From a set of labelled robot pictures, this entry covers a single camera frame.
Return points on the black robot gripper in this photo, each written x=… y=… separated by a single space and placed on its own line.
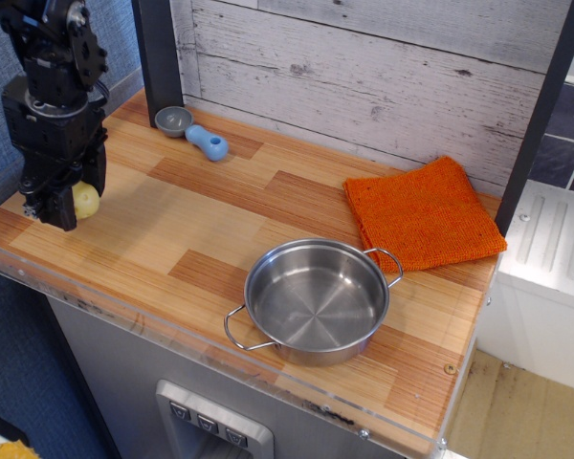
x=61 y=146

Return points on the yellow toy potato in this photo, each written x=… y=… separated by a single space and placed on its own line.
x=86 y=200

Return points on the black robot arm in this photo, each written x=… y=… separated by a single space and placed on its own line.
x=57 y=49

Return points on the grey and blue toy scoop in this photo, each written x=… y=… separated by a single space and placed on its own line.
x=178 y=122

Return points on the stainless steel pot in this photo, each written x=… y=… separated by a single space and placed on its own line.
x=318 y=301

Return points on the grey dispenser panel with buttons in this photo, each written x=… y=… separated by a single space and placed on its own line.
x=197 y=427

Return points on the yellow object at bottom left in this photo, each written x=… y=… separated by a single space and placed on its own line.
x=17 y=450

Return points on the clear acrylic table edge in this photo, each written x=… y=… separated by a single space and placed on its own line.
x=122 y=353

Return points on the orange knitted cloth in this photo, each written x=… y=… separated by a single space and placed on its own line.
x=428 y=217

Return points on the white ribbed sink drainboard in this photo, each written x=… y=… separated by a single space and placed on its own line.
x=541 y=238

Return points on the dark grey left post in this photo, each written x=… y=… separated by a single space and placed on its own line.
x=158 y=55

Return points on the dark grey post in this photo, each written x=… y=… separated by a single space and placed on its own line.
x=548 y=96
x=158 y=55

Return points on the dark grey right post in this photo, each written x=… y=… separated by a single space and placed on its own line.
x=548 y=96

